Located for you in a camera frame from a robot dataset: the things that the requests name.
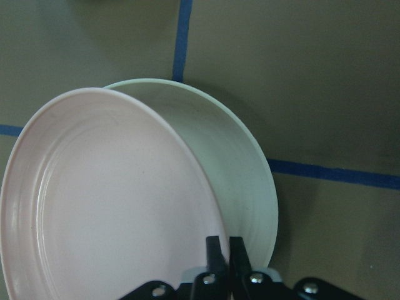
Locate cream white plate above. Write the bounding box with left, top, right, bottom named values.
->
left=107, top=78, right=279, bottom=268

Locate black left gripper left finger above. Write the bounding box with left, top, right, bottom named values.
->
left=190, top=236, right=229, bottom=299

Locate pink plate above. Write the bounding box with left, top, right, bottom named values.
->
left=1, top=88, right=228, bottom=299

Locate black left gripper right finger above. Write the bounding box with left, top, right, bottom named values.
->
left=229, top=236, right=284, bottom=299

